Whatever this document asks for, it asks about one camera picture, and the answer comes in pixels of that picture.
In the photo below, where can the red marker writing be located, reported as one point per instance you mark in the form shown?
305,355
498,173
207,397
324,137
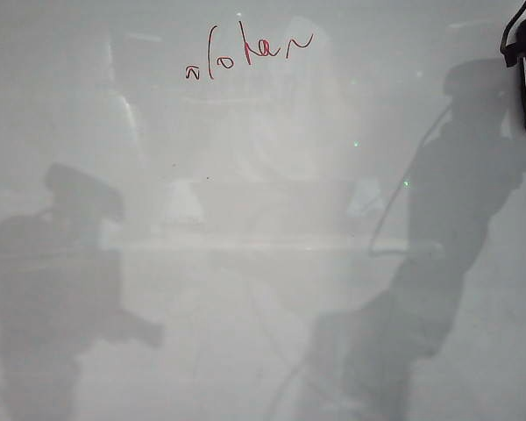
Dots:
208,61

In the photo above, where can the white glossy whiteboard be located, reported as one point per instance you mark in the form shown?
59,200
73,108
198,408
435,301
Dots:
263,210

